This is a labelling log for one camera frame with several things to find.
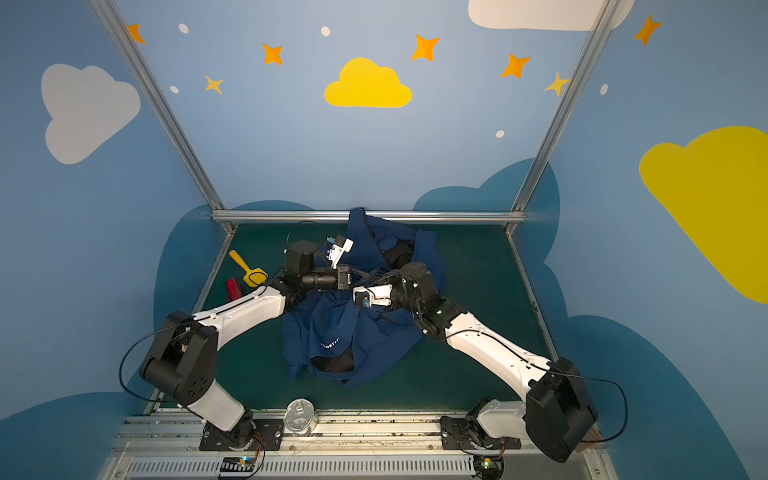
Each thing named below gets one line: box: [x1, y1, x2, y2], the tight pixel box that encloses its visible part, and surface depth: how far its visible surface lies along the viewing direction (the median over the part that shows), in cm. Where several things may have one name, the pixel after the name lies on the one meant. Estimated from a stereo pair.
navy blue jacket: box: [282, 208, 444, 387], surface depth 86 cm
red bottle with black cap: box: [226, 278, 243, 301], surface depth 101 cm
